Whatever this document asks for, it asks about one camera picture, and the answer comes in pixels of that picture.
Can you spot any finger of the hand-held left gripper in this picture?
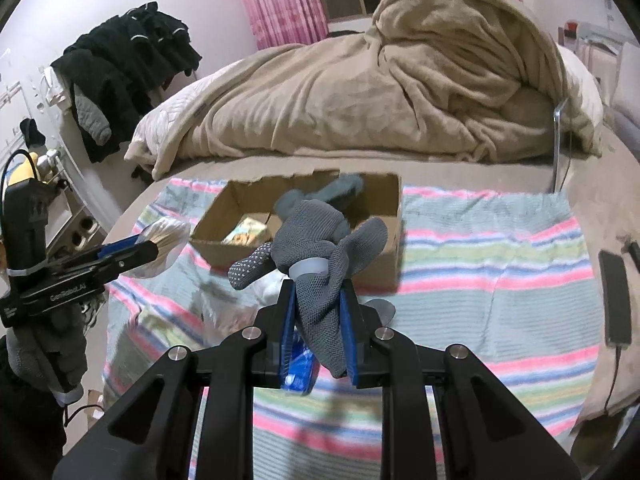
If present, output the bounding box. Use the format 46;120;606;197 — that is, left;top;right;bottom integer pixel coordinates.
54;241;160;286
47;232;152;268

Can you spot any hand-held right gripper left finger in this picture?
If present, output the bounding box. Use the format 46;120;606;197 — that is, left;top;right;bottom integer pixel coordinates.
52;279;296;480

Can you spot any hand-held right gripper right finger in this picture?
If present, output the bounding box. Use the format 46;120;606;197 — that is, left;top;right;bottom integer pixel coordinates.
341;281;584;480

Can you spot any clear plastic bag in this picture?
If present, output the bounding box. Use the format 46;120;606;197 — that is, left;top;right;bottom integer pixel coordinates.
131;217;192;280

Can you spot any cardboard box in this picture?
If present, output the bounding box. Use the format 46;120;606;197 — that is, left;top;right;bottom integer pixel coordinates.
189;172;404;292

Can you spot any grey knit dotted glove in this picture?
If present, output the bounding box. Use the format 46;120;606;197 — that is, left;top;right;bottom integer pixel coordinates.
227;199;389;379

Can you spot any person's left forearm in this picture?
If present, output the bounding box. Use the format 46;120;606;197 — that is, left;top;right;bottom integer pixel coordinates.
0;335;68;466

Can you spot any person's left hand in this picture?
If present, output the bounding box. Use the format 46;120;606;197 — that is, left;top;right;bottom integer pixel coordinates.
7;304;89;394

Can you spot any blue plastic packet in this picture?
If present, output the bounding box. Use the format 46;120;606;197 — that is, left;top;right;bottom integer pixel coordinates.
281;327;322;395

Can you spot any white shelf rack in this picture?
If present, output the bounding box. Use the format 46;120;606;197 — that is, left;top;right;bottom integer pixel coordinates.
30;150;108;261

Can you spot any white plastic bag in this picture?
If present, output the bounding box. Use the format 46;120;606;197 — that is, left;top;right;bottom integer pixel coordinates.
199;267;287;348

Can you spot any yellow toy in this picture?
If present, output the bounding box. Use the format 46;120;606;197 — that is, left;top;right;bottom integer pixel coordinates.
11;151;42;185

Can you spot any black sock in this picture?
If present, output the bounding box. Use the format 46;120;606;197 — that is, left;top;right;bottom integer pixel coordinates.
19;118;47;146

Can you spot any yellow green snack packet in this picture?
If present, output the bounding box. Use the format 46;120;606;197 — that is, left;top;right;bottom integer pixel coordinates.
222;214;272;247

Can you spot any white quilt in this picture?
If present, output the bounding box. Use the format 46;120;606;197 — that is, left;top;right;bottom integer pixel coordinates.
131;67;238;167

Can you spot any grey fuzzy glove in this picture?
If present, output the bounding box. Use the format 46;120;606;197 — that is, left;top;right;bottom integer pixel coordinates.
272;174;364;222

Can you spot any striped pastel towel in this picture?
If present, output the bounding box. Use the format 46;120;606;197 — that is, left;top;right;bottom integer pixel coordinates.
102;177;603;480

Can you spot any pile of black clothes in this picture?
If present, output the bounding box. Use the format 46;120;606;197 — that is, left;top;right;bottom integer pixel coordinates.
50;2;203;163

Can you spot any black phone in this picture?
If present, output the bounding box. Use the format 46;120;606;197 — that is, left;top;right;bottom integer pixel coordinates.
597;249;634;347

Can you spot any beige fleece blanket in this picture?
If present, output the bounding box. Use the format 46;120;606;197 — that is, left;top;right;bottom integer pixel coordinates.
125;0;603;181

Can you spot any bed with beige sheet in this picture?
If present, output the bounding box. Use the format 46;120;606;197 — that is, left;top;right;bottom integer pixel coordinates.
102;125;640;441

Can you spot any metal bar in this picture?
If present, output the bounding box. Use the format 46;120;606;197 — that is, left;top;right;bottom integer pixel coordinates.
551;99;569;195

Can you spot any white pillow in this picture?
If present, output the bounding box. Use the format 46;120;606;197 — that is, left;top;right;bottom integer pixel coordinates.
556;44;605;128

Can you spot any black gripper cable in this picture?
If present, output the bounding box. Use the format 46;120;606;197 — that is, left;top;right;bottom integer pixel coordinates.
0;149;42;198

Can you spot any black charging cable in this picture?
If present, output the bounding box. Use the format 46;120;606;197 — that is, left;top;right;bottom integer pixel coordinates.
599;342;626;418

